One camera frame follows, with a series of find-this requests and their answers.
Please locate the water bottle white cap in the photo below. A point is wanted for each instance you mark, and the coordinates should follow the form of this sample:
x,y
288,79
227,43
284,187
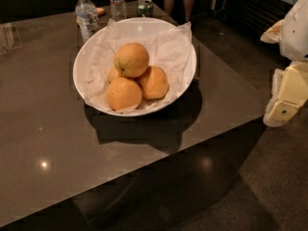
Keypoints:
x,y
87,18

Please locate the small hidden back orange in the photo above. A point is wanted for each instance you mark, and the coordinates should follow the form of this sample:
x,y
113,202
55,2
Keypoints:
x,y
113,73

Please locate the bread roll behind bottle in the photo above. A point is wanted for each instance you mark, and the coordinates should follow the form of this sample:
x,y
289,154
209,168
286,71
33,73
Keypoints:
x,y
100,11

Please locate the white round bowl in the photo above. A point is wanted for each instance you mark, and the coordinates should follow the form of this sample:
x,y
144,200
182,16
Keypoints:
x,y
82,61

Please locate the clear water bottle rear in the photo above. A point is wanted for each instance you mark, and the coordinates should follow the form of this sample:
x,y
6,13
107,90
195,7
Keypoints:
x,y
118,9

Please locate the white crumpled paper liner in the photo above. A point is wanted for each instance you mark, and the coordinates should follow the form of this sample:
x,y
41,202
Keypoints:
x,y
170,48

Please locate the green soda can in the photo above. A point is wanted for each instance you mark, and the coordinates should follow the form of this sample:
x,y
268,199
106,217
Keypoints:
x,y
145,8

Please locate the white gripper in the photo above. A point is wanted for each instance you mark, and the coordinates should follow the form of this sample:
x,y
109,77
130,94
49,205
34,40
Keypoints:
x,y
295,36

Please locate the clear plastic stand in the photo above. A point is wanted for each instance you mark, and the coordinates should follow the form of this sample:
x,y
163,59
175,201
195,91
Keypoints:
x,y
9,38

